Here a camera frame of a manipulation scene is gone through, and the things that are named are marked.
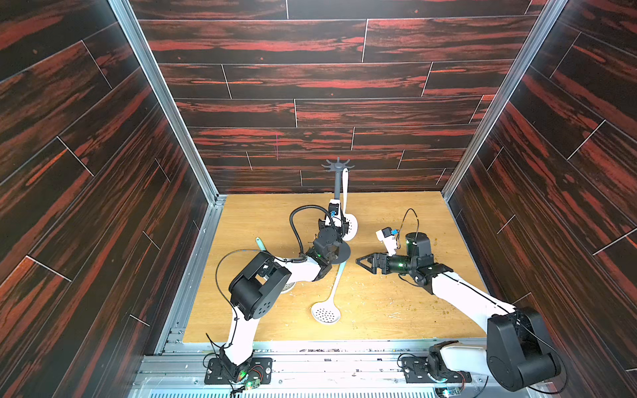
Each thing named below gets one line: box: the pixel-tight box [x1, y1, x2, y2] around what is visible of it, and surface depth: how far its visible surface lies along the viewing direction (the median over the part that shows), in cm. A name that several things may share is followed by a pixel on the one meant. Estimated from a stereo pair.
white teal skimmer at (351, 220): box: [341, 168, 359, 243], surface depth 93 cm
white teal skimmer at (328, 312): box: [311, 261, 347, 326], surface depth 86 cm
